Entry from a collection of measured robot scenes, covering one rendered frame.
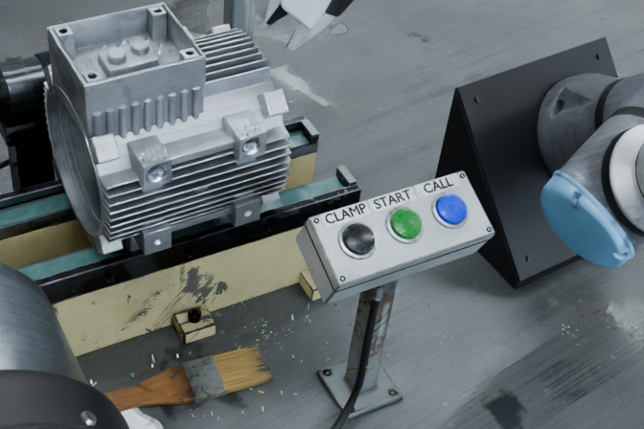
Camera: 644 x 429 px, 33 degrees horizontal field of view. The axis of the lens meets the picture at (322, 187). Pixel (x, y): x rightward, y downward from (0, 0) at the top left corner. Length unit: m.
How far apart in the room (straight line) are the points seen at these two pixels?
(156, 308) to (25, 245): 0.16
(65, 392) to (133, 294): 0.67
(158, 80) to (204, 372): 0.34
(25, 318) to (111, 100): 0.27
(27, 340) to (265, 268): 0.49
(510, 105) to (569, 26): 0.50
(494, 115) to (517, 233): 0.14
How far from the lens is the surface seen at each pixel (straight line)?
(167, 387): 1.19
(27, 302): 0.85
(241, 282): 1.25
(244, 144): 1.06
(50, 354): 0.82
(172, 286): 1.20
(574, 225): 1.17
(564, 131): 1.33
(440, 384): 1.23
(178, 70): 1.03
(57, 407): 0.51
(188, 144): 1.06
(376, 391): 1.20
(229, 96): 1.09
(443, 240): 1.01
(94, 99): 1.02
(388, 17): 1.75
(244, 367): 1.20
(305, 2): 1.00
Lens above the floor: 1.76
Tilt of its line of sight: 42 degrees down
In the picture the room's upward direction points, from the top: 7 degrees clockwise
